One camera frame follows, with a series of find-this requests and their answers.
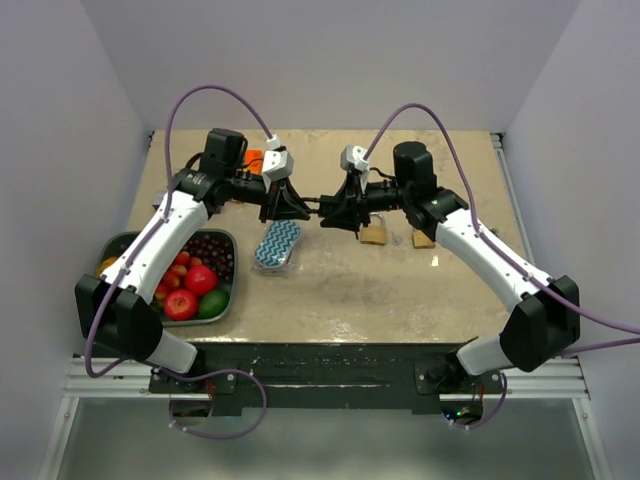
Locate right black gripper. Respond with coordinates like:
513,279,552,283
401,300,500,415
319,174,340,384
319,171,410,233

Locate brass padlock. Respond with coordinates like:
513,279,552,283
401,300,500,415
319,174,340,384
360,212,387,246
412,229,436,249

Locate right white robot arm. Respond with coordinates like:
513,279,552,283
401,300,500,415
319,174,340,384
319,141,580,393

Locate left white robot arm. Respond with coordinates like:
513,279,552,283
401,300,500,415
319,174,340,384
75,129,310,392

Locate blue zigzag sponge pack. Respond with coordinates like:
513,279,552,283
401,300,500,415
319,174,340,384
252,220,302,275

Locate orange razor package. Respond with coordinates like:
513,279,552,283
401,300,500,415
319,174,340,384
244,149,264,175

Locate silver keys beside large padlock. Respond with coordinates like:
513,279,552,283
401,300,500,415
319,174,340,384
391,232,402,246

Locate dark grape bunch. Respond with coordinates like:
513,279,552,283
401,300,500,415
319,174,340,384
117,236,236,282

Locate red apple back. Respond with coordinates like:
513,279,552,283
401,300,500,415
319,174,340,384
183,265,219,297

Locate red apple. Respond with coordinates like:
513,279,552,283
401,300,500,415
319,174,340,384
163,289,199,322
183,265,219,297

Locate green avocado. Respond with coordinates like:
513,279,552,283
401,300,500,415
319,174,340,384
197,289,229,319

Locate purple white toothpaste box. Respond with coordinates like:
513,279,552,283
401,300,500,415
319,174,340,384
152,192,166,211

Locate small red fruits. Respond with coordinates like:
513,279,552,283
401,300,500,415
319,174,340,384
154,250,203,304

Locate red apple front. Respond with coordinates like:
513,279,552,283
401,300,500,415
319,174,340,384
163,289,199,322

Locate grey fruit tray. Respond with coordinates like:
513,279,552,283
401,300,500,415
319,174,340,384
92,228,239,327

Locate orange flower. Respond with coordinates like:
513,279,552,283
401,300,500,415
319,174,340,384
95,256,118,277

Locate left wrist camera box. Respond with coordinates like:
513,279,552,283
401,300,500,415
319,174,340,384
261,135,294,190

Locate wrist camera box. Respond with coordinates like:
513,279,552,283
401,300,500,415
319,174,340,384
261,135,294,190
340,145,370,190

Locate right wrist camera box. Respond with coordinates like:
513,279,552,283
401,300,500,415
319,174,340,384
340,145,370,190

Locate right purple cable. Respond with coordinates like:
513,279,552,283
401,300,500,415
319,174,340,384
363,103,640,430

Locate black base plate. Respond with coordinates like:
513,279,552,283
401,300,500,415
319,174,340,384
140,342,535,419

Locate aluminium rail frame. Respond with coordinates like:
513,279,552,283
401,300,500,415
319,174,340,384
37,130,614,480

